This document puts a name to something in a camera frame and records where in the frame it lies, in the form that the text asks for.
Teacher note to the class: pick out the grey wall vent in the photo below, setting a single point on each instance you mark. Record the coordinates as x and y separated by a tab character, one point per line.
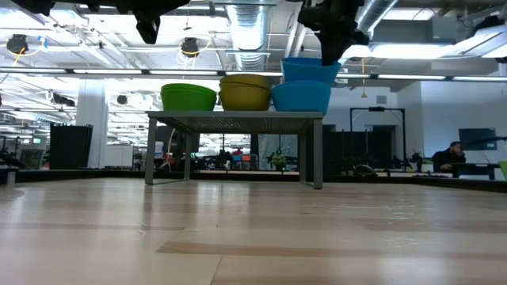
381	99

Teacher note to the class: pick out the dark wall monitor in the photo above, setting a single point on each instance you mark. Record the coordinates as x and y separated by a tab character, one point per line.
475	136

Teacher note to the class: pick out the corrugated silver ceiling duct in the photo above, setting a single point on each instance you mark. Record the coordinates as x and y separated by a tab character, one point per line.
249	31

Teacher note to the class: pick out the person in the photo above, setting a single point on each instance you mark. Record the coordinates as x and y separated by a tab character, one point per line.
445	158

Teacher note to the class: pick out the black partition wall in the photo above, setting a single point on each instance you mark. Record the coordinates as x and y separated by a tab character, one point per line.
344	150

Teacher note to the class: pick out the black background gantry frame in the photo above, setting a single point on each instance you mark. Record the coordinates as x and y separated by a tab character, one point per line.
376	108

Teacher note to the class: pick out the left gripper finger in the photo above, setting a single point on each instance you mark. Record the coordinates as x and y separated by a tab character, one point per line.
147	27

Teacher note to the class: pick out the grey perforated metal shelf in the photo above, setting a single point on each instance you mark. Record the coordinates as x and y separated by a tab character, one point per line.
237	115

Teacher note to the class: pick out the green potted plant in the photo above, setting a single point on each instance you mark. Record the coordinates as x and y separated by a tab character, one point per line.
278	161

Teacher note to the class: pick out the black desk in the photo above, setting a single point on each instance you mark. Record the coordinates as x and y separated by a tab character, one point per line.
475	166

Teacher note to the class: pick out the black aluminium rig frame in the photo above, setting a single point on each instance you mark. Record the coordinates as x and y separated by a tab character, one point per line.
79	176

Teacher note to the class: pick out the black ceiling-hung device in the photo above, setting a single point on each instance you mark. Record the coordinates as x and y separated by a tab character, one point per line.
16	43
190	46

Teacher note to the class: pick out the white round pillar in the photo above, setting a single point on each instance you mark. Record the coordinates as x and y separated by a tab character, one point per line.
91	118

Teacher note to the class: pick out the smooth silver ceiling duct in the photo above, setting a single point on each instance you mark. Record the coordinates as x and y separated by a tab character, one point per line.
380	10

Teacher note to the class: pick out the overhead LED light bar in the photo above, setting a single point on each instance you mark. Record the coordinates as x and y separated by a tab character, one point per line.
412	77

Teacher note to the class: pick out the blue plastic bowl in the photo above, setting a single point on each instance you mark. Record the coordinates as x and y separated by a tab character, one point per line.
293	87
301	103
305	71

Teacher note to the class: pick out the green plastic object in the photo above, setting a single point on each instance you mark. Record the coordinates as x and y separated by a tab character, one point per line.
504	170

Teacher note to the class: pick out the black panel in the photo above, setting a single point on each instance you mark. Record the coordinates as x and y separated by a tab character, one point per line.
71	146

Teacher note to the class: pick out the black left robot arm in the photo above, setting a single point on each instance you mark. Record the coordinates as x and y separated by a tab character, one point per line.
35	6

